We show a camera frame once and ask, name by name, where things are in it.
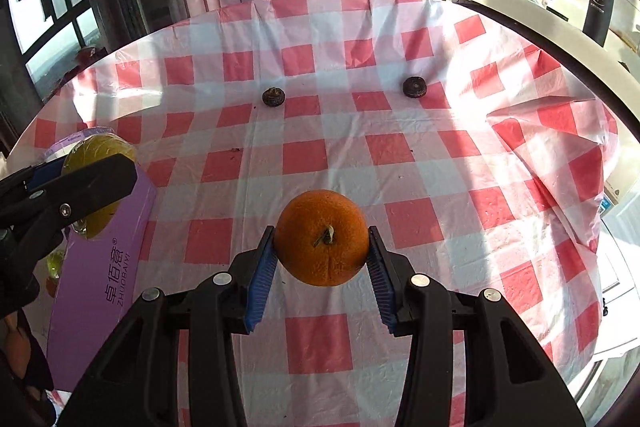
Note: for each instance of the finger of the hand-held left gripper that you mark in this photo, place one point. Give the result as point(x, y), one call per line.
point(47, 169)
point(90, 187)

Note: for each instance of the flat dark water chestnut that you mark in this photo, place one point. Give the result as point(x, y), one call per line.
point(414, 87)

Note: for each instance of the small dark water chestnut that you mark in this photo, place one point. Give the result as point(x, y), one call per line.
point(274, 97)

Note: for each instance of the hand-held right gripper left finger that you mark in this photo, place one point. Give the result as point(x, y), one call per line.
point(260, 287)

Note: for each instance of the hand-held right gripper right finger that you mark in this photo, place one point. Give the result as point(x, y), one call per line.
point(382, 287)

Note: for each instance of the person's left hand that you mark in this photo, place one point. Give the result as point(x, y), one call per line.
point(20, 347)

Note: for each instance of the purple cardboard box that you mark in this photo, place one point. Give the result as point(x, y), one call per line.
point(100, 287)

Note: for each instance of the yellow-green pear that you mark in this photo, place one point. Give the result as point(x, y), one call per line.
point(97, 152)

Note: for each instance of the red white checkered tablecloth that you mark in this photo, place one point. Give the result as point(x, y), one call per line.
point(320, 167)

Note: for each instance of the dark window frame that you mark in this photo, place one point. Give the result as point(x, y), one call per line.
point(45, 7)

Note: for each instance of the small orange with stem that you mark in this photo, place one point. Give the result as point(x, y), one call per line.
point(322, 237)

